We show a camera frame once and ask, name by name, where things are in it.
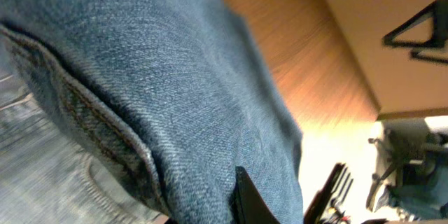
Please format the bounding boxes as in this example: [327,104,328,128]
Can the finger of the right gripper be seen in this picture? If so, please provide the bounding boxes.
[382,0,447,65]

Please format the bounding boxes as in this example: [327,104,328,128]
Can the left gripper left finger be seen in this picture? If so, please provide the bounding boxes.
[234,167,279,224]

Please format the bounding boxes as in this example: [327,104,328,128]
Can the light blue jeans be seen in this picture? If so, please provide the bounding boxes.
[1,36,166,223]

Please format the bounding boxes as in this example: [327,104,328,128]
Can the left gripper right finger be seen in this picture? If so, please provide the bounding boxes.
[304,163,354,224]

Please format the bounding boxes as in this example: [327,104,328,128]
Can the dark blue jeans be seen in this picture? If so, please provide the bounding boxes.
[1,0,303,223]

